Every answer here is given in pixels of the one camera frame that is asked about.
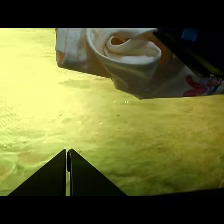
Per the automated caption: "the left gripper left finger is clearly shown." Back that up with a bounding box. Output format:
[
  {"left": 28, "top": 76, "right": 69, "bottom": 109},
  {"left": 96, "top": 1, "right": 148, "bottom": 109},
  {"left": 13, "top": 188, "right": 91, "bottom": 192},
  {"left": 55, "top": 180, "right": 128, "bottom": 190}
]
[{"left": 8, "top": 148, "right": 67, "bottom": 197}]

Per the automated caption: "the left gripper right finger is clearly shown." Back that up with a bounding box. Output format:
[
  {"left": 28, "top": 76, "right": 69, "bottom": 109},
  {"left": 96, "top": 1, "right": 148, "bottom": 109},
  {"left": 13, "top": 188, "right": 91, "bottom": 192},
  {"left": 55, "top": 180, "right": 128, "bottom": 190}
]
[{"left": 67, "top": 148, "right": 128, "bottom": 197}]

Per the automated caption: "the white T-shirt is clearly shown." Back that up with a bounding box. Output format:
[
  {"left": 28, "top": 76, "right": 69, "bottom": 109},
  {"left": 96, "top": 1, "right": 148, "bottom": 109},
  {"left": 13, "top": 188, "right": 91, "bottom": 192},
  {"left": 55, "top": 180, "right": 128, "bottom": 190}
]
[{"left": 54, "top": 28, "right": 224, "bottom": 100}]

